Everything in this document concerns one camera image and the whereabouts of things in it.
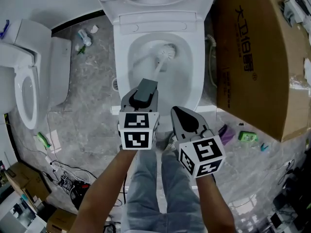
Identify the teal clip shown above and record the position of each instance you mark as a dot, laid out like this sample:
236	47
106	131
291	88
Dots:
264	147

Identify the white paper sheet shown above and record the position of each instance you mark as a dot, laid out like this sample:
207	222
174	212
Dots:
55	141

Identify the small cardboard box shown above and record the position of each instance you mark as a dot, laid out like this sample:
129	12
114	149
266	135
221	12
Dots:
62	221

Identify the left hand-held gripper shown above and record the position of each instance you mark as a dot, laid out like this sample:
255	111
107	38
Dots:
136	130

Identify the large cardboard box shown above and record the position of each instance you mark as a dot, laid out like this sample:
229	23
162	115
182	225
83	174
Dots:
262	57

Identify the white and blue bottle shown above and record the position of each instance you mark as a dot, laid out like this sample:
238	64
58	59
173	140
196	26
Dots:
84	38

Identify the small green scrap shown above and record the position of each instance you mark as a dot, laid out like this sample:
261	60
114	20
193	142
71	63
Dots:
81	50

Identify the purple cloth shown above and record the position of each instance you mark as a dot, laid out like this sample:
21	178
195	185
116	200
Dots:
226	135

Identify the person's right forearm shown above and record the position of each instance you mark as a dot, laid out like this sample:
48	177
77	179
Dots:
213	203

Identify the flat white tissue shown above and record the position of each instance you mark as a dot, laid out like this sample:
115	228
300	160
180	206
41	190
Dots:
308	70

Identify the blue plastic clip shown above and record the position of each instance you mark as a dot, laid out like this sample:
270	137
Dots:
5	29

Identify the white toilet with raised lid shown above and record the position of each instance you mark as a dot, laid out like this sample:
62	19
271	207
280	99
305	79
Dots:
121	57

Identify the brown cardboard box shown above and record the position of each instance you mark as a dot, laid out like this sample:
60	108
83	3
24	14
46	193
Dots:
26	181

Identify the small white box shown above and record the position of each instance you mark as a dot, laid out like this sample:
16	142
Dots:
295	14

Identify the black long tool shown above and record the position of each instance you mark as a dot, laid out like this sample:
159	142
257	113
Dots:
302	5

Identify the large crumpled white tissue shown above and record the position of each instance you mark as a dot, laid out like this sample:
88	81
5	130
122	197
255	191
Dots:
308	25

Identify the person's right shoe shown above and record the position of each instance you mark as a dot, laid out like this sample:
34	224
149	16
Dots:
170	143

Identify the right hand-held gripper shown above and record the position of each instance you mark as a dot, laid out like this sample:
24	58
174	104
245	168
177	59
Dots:
201	154

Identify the small crumpled white tissue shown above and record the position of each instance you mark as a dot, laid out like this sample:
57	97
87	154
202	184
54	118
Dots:
94	28

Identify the white toilet with tank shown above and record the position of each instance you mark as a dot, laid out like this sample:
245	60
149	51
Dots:
58	64

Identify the person's left forearm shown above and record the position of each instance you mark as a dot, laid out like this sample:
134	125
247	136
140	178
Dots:
104	190

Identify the green spray bottle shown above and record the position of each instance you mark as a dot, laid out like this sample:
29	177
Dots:
43	139

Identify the person's blue jeans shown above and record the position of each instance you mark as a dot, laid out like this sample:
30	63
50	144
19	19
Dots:
143	190

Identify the white toilet brush grey grip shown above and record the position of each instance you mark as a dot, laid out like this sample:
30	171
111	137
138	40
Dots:
166	54

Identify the white power strip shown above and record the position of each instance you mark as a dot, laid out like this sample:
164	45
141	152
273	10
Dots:
51	162

